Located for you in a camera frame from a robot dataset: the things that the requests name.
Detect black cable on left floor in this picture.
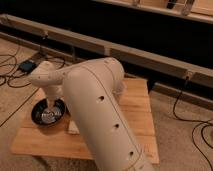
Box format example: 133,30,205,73
0,46,67,89

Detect long wooden rail frame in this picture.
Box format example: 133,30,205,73
0,14,213,88

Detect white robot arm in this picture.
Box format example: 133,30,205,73
29,57,154,171

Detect black round bowl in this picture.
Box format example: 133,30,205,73
31,99,66,126

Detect white sponge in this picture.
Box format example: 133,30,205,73
68,121,80,135

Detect wooden board table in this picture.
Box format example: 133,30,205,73
10,78,159,164

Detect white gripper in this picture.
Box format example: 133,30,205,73
42,85,62,108

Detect black cable on right floor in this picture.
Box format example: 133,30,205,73
172,76,213,161

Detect black cable on floor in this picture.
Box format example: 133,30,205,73
0,46,67,89
172,76,213,161

